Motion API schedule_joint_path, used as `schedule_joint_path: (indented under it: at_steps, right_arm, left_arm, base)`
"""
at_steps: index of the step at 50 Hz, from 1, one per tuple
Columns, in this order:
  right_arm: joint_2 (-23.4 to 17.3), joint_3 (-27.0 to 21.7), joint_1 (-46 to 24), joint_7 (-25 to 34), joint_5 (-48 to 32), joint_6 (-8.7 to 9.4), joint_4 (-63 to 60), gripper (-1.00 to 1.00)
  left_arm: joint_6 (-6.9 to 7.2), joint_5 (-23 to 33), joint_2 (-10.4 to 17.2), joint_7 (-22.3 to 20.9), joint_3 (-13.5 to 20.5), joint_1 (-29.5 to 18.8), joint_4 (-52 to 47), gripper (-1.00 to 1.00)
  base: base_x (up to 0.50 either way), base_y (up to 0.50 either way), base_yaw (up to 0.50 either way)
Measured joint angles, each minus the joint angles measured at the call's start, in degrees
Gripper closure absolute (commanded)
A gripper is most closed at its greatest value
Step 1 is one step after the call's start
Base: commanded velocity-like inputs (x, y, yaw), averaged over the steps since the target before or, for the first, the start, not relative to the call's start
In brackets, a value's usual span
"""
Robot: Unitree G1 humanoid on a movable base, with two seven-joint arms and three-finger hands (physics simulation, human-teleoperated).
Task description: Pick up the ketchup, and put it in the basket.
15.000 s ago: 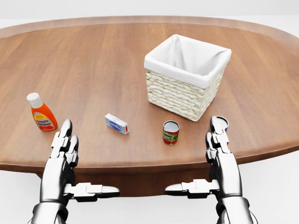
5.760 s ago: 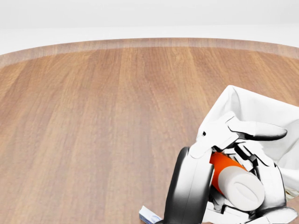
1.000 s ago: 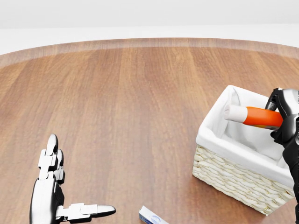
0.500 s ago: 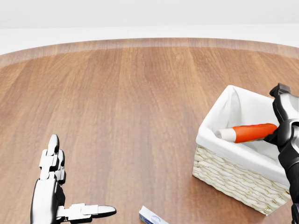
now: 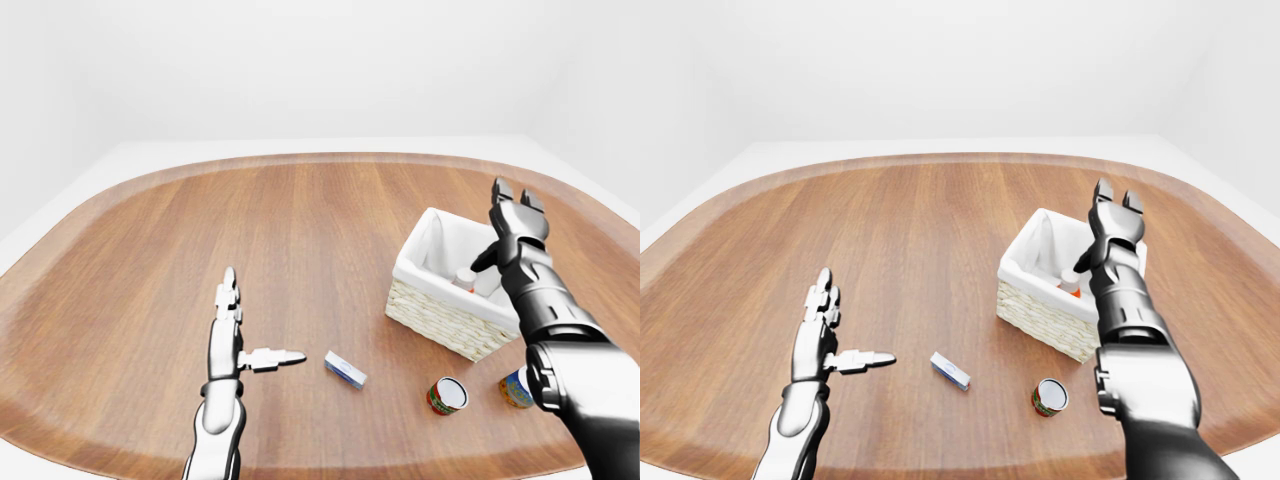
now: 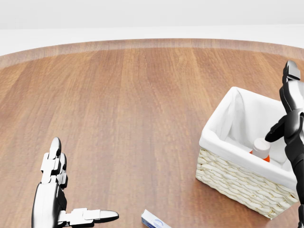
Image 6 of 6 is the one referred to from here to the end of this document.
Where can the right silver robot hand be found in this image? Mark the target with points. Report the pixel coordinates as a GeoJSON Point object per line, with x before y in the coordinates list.
{"type": "Point", "coordinates": [292, 123]}

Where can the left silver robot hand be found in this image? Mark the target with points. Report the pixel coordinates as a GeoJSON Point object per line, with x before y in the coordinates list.
{"type": "Point", "coordinates": [46, 199]}

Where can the white lined wicker basket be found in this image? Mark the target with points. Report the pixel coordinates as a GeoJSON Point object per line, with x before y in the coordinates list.
{"type": "Point", "coordinates": [237, 171]}

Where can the orange bottle with white cap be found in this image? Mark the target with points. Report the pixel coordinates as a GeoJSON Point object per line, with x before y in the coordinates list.
{"type": "Point", "coordinates": [261, 148]}

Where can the white and blue box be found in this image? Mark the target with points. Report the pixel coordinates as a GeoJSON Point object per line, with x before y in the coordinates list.
{"type": "Point", "coordinates": [152, 221]}

